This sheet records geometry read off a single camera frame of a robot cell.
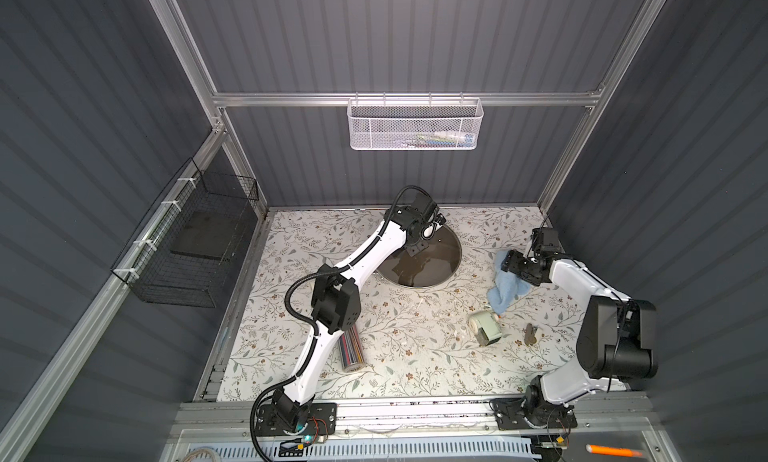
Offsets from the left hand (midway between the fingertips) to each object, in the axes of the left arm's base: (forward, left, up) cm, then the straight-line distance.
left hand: (418, 242), depth 92 cm
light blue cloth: (-12, -27, -7) cm, 30 cm away
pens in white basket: (+24, -7, +21) cm, 33 cm away
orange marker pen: (-52, -44, -15) cm, 70 cm away
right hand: (-6, -32, -6) cm, 33 cm away
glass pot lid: (-1, -5, -12) cm, 13 cm away
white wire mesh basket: (+57, -2, +7) cm, 58 cm away
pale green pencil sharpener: (-24, -18, -10) cm, 32 cm away
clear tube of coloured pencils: (-29, +20, -10) cm, 37 cm away
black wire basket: (-15, +60, +15) cm, 63 cm away
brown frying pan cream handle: (-2, -5, -11) cm, 12 cm away
